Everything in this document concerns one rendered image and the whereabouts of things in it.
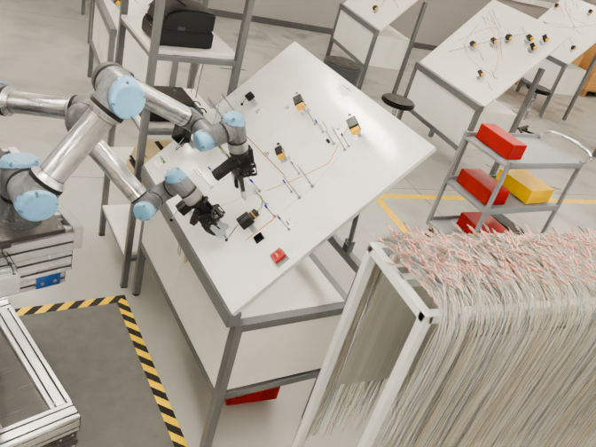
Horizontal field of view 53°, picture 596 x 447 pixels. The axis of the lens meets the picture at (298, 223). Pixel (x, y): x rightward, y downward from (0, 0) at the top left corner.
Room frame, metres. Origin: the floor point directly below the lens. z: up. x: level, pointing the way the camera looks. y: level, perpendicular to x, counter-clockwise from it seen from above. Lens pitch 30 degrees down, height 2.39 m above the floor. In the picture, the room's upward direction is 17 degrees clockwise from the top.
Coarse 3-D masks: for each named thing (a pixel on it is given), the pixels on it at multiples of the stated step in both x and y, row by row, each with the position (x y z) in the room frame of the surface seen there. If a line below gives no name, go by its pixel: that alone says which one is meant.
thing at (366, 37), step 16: (352, 0) 8.74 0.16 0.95; (368, 0) 8.52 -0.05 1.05; (384, 0) 8.32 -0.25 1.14; (400, 0) 8.12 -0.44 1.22; (416, 0) 7.94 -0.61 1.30; (336, 16) 8.77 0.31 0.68; (352, 16) 8.36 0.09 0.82; (368, 16) 8.18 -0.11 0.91; (384, 16) 7.99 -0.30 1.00; (336, 32) 8.69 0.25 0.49; (352, 32) 8.29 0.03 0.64; (368, 32) 7.93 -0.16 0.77; (384, 32) 8.08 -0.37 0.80; (416, 32) 8.01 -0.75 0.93; (352, 48) 8.18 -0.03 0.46; (368, 48) 7.82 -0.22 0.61; (384, 48) 7.88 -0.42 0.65; (400, 48) 7.99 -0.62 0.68; (368, 64) 7.76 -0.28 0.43; (384, 64) 7.92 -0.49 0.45; (400, 64) 8.03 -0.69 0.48; (400, 80) 8.02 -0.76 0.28
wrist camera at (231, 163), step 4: (228, 160) 2.02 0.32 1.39; (232, 160) 2.01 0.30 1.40; (236, 160) 2.01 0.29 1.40; (220, 164) 2.02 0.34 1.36; (224, 164) 2.01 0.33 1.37; (228, 164) 2.00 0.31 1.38; (232, 164) 2.00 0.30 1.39; (236, 164) 2.00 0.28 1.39; (216, 168) 2.00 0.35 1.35; (220, 168) 2.00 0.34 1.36; (224, 168) 1.99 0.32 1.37; (228, 168) 1.99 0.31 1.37; (232, 168) 2.00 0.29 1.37; (212, 172) 2.00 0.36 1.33; (216, 172) 1.98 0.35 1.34; (220, 172) 1.98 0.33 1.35; (224, 172) 1.98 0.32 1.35; (228, 172) 1.99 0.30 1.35; (216, 176) 1.97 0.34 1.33; (220, 176) 1.98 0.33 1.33
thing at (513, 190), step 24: (480, 144) 4.38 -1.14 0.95; (504, 144) 4.24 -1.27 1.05; (528, 144) 4.72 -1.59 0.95; (576, 144) 4.80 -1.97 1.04; (504, 168) 4.09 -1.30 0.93; (528, 168) 4.20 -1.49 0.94; (552, 168) 4.36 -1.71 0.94; (576, 168) 4.54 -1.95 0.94; (480, 192) 4.25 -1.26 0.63; (504, 192) 4.25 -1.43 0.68; (528, 192) 4.45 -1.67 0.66; (552, 192) 4.60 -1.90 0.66; (432, 216) 4.46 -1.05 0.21; (456, 216) 4.65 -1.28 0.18; (480, 216) 4.54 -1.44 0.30; (504, 216) 4.68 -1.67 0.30; (552, 216) 4.56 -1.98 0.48
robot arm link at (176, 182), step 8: (176, 168) 2.01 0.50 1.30; (168, 176) 1.98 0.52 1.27; (176, 176) 1.98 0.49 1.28; (184, 176) 2.00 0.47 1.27; (168, 184) 1.98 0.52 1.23; (176, 184) 1.98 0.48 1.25; (184, 184) 1.99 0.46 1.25; (192, 184) 2.01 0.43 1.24; (176, 192) 1.99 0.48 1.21; (184, 192) 1.98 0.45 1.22
